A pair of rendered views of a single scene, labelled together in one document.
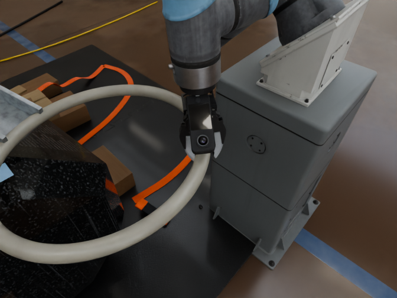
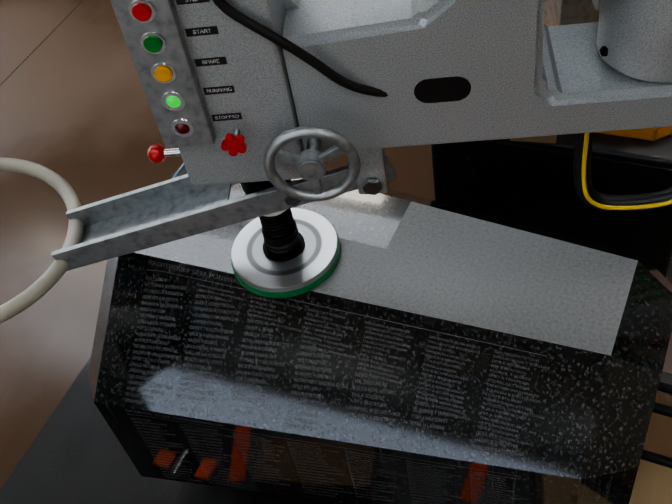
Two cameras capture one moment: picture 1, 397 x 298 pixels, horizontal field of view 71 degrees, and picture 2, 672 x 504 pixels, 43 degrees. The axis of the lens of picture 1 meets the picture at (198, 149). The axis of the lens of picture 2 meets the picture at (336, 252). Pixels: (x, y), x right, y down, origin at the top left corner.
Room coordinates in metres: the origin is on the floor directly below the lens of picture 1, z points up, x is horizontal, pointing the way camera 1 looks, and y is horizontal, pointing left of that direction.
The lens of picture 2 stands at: (1.82, 0.67, 2.07)
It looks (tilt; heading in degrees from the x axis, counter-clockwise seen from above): 47 degrees down; 168
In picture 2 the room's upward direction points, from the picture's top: 11 degrees counter-clockwise
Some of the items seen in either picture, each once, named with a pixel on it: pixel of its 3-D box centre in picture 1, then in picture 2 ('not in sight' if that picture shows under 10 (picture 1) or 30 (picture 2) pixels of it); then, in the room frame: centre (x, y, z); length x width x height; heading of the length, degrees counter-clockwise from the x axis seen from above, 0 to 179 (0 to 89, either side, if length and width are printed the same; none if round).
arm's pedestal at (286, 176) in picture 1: (273, 156); not in sight; (0.82, -0.33, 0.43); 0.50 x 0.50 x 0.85; 48
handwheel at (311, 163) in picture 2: not in sight; (313, 149); (0.82, 0.88, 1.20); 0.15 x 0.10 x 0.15; 67
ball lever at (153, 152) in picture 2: not in sight; (169, 152); (0.68, 0.67, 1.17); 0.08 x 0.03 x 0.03; 67
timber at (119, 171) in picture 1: (110, 169); not in sight; (1.02, 0.52, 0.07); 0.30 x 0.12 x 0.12; 45
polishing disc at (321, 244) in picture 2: not in sight; (284, 248); (0.66, 0.81, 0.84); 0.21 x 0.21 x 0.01
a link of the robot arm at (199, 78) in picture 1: (195, 68); not in sight; (0.46, 0.01, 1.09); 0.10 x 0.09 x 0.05; 97
